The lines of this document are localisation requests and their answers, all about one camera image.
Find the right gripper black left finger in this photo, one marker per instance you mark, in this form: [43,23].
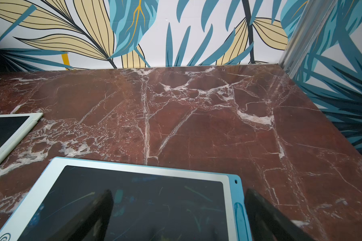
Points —
[92,219]

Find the white drawing tablet front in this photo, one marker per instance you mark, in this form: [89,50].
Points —
[13,129]

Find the right aluminium corner post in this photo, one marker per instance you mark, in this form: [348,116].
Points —
[309,25]

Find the blue framed drawing tablet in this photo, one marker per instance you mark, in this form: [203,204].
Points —
[150,203]

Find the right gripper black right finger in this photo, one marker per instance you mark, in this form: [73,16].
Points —
[267,223]

